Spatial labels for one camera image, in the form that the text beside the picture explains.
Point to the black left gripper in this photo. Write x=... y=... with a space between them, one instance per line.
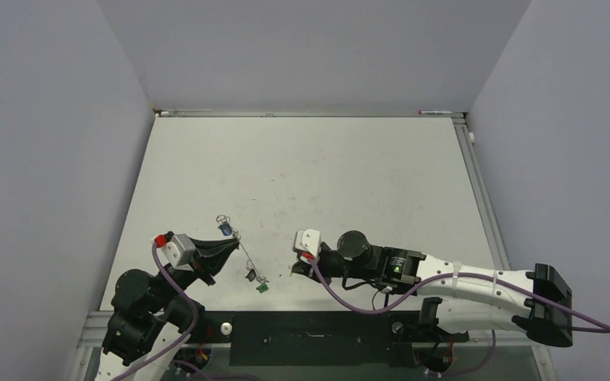
x=210 y=256

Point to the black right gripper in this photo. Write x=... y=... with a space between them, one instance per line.
x=306 y=267

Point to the green plastic key tag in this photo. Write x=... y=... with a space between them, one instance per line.
x=262 y=288

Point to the blue plastic key tag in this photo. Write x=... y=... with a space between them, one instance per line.
x=226 y=229

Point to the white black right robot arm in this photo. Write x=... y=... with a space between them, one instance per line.
x=457 y=298

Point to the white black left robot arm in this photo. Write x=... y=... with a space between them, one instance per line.
x=153 y=317

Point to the black head key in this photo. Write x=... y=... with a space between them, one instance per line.
x=251 y=276

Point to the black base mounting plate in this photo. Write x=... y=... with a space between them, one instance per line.
x=319 y=338

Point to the red white marker pen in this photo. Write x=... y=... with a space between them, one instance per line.
x=435 y=112

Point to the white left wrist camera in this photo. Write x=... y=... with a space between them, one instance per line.
x=178 y=249

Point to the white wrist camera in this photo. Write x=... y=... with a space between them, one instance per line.
x=178 y=249
x=306 y=244

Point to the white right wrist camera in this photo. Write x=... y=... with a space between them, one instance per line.
x=306 y=244

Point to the aluminium frame rail front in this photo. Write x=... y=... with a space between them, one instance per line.
x=95 y=328

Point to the aluminium frame rail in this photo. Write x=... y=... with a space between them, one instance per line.
x=298 y=113
x=484 y=204
x=95 y=328

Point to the aluminium frame rail back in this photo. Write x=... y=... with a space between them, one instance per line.
x=298 y=113

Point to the aluminium frame rail right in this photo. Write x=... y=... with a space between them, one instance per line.
x=484 y=204

